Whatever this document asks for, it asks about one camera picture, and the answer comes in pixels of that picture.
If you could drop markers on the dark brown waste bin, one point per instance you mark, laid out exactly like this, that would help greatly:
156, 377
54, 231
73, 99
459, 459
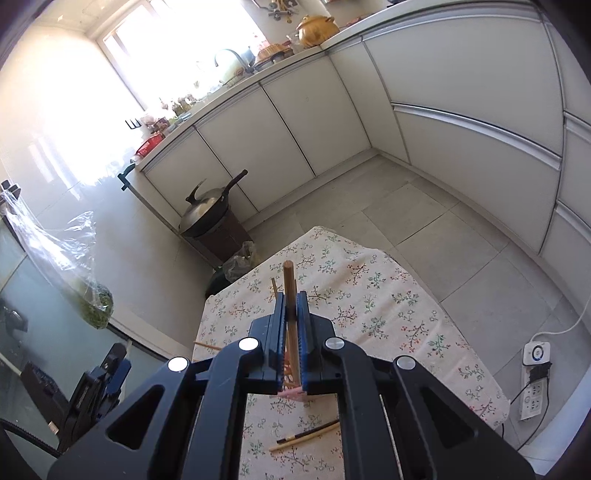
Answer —
221, 242

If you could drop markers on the woven basket on counter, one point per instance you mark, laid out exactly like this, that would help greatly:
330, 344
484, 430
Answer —
272, 50

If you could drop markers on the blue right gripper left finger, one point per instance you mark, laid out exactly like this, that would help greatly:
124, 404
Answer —
275, 346

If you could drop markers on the bag of green vegetables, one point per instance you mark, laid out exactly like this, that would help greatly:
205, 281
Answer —
65, 258

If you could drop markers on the white power strip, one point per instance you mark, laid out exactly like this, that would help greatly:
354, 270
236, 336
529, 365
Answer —
535, 370

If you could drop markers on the floral tablecloth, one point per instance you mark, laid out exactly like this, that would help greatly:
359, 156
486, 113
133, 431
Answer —
373, 302

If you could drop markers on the pink perforated utensil basket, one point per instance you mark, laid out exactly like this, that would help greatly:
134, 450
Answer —
292, 389

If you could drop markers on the yellow ceramic pot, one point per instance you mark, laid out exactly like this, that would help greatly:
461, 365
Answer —
315, 30

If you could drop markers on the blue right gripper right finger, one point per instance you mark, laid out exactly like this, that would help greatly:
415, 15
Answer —
309, 333

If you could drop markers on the red basket on counter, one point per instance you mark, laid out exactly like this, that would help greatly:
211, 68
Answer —
148, 145

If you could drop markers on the white kitchen cabinets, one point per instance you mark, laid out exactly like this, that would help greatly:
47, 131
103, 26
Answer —
490, 100

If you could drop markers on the black wok with lid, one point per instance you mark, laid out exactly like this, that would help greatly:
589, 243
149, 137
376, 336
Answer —
207, 209

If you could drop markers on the clear plastic bag on floor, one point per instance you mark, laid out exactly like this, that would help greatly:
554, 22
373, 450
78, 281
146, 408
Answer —
240, 263

